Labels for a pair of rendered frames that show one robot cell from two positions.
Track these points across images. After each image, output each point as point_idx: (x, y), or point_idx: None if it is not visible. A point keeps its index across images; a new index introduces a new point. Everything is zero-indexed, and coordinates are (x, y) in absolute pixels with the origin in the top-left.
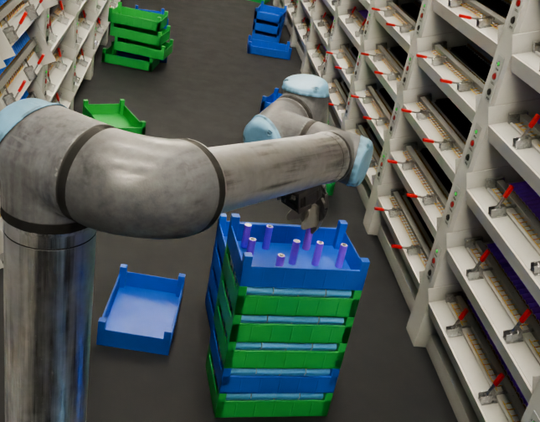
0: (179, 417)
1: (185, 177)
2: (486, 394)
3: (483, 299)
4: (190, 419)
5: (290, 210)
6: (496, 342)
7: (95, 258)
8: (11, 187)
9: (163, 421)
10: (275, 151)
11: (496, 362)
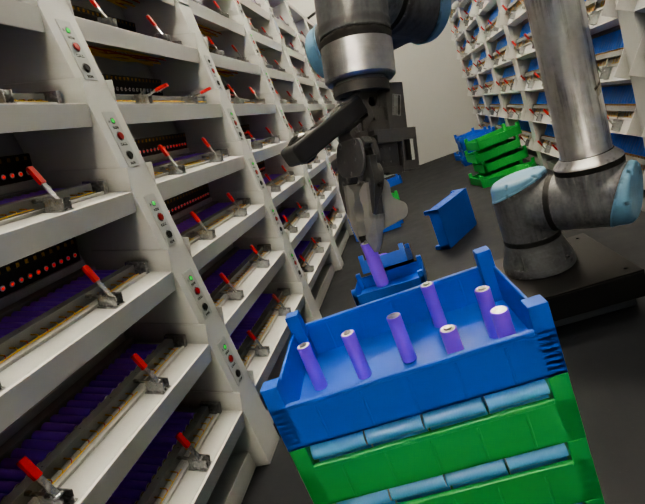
0: (625, 498)
1: None
2: (200, 457)
3: (111, 453)
4: (606, 499)
5: (399, 200)
6: (166, 409)
7: (525, 5)
8: None
9: None
10: None
11: (146, 494)
